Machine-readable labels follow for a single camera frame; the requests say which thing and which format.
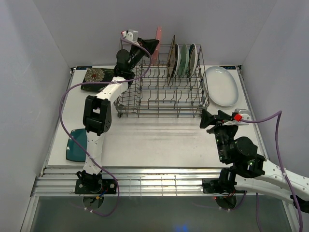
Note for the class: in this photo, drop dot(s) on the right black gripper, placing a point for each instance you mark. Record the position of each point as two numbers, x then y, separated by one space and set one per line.
206 119

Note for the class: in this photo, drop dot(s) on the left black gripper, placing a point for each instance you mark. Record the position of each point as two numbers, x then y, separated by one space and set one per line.
151 44

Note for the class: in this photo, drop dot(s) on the pink dotted scalloped plate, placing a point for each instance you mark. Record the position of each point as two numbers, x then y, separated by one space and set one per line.
156 52

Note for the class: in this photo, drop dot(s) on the cream floral square plate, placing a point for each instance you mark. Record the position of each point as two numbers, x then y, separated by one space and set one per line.
171 60

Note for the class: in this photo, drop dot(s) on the green floral plate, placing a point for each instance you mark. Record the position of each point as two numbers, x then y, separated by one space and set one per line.
183 61

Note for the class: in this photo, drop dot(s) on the green red rimmed white plate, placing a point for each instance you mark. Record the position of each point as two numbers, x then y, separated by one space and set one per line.
192 60

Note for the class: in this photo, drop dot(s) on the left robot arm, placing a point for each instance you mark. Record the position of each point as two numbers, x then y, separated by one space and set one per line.
130 141

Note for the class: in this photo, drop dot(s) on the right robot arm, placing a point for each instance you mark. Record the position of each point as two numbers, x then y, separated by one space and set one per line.
247 170

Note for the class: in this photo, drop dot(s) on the white oval plate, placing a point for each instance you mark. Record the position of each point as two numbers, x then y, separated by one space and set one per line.
222 87

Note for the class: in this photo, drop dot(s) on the black floral square plate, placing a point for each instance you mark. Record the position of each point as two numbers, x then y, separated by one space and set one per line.
96 75

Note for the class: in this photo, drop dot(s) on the dark teal plate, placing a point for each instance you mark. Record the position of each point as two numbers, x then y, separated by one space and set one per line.
73 151

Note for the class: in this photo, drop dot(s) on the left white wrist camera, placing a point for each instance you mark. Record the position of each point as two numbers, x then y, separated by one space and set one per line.
130 35

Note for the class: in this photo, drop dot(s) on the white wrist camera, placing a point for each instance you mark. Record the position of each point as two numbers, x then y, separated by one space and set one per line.
237 118
130 35

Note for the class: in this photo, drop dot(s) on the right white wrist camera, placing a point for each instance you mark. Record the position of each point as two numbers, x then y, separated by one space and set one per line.
237 118

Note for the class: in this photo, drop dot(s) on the grey wire dish rack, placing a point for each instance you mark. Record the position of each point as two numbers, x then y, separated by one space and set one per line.
151 96

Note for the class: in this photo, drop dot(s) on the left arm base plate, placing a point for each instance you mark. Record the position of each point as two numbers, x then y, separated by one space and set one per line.
105 185

